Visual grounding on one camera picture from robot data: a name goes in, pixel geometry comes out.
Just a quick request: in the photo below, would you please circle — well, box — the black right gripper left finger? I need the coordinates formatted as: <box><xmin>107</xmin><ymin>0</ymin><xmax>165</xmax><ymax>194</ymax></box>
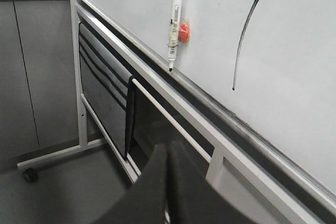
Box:
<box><xmin>94</xmin><ymin>144</ymin><xmax>167</xmax><ymax>223</ymax></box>

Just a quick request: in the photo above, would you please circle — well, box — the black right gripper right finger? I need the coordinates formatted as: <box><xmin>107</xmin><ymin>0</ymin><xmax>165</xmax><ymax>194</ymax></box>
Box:
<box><xmin>166</xmin><ymin>141</ymin><xmax>254</xmax><ymax>223</ymax></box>

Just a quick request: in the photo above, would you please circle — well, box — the white dry-erase marker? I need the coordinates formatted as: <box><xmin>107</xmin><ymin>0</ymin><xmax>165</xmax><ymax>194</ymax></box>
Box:
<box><xmin>168</xmin><ymin>0</ymin><xmax>182</xmax><ymax>72</ymax></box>

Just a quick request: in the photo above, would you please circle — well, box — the red round magnet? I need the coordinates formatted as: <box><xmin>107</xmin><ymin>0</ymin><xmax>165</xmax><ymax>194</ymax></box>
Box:
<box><xmin>178</xmin><ymin>23</ymin><xmax>190</xmax><ymax>43</ymax></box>

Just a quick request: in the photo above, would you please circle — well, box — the white metal whiteboard stand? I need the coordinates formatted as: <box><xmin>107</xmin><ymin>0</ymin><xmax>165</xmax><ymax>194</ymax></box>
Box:
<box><xmin>17</xmin><ymin>0</ymin><xmax>322</xmax><ymax>223</ymax></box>

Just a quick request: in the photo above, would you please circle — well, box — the black caster wheel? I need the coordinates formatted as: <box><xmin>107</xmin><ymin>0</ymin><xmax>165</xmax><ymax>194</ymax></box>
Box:
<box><xmin>22</xmin><ymin>168</ymin><xmax>38</xmax><ymax>183</ymax></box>

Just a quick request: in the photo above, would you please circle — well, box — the grey fabric pocket organizer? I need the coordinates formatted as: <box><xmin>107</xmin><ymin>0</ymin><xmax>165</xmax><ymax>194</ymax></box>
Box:
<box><xmin>78</xmin><ymin>23</ymin><xmax>135</xmax><ymax>159</ymax></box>

